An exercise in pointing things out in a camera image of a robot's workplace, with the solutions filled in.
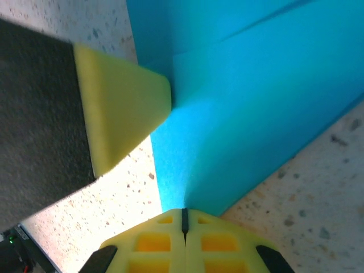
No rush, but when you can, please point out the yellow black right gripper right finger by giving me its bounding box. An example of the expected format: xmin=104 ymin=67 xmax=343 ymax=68
xmin=184 ymin=209 xmax=296 ymax=273

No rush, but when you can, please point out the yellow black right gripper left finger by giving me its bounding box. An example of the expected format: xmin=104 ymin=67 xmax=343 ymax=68
xmin=82 ymin=208 xmax=186 ymax=273

